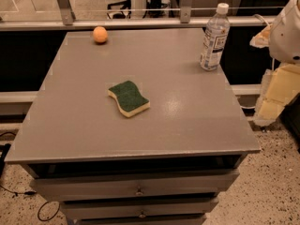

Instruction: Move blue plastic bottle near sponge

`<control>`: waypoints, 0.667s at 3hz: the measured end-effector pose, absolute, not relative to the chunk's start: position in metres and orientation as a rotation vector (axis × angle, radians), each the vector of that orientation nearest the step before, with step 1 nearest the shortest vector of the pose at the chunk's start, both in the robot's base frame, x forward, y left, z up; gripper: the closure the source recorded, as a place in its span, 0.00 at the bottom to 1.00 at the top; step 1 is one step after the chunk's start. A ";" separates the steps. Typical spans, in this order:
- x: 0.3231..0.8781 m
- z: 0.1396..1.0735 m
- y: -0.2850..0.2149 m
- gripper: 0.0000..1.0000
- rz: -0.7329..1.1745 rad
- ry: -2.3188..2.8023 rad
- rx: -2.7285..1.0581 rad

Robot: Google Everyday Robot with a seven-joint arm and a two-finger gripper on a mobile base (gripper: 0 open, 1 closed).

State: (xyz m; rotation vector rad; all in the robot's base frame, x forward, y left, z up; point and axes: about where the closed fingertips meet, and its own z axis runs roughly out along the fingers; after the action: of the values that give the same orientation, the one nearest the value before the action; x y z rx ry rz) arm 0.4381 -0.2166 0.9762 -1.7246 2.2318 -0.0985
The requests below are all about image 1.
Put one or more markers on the lower grey drawer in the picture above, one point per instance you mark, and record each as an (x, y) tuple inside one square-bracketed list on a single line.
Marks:
[(139, 209)]

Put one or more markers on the metal railing frame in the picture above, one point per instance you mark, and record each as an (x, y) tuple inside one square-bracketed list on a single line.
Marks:
[(33, 15)]

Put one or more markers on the green and yellow sponge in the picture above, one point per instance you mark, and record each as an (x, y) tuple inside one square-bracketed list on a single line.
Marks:
[(128, 98)]

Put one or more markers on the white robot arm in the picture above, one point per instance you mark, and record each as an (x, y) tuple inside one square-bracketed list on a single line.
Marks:
[(284, 40)]

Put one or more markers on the clear plastic water bottle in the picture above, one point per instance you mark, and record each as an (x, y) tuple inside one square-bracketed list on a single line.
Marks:
[(215, 36)]

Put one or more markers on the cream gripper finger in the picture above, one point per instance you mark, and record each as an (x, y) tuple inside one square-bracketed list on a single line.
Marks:
[(279, 88), (261, 40)]

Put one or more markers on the upper grey drawer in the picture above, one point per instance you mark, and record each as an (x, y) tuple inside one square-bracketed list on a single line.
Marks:
[(134, 185)]

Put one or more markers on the grey drawer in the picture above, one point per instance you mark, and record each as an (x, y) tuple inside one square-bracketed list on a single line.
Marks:
[(134, 185), (139, 209)]

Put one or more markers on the grey drawer cabinet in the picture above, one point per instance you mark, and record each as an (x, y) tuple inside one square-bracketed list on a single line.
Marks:
[(74, 128)]

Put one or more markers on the orange ball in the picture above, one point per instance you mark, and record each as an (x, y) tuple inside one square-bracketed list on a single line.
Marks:
[(100, 34)]

